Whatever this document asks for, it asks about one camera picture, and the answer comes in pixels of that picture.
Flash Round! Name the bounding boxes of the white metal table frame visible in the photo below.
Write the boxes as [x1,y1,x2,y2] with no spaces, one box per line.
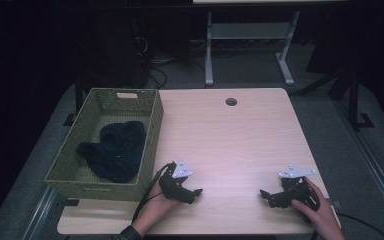
[192,0,348,87]

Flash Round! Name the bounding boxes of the green woven basket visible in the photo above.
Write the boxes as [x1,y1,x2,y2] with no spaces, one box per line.
[44,87,165,203]

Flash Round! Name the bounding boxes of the person's left hand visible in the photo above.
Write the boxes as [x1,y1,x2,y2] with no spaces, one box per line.
[132,184,181,236]

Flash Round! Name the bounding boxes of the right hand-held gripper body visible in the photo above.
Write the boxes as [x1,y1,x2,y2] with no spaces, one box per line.
[278,163,321,212]

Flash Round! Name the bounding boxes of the person's right hand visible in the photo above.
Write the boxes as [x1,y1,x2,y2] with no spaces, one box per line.
[291,176,347,240]

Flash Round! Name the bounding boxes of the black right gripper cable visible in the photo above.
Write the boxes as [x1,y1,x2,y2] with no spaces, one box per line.
[335,212,384,240]

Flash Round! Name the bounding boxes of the black metal stand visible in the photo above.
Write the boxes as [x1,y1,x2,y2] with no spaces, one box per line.
[346,64,376,131]
[62,74,85,127]

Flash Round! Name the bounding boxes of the dark cloth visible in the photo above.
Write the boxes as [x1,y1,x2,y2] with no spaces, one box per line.
[76,120,147,184]

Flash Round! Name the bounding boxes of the metal floor rail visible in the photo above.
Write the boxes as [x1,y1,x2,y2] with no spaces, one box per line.
[334,99,384,232]
[21,185,59,240]

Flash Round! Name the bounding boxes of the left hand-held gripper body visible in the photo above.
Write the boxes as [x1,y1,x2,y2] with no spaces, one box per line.
[158,158,195,202]

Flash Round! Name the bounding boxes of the dark cabinet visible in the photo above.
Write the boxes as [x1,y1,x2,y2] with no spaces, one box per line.
[104,14,149,88]

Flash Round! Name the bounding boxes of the bundle of floor cables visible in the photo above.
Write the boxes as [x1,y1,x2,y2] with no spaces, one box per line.
[145,36,208,90]

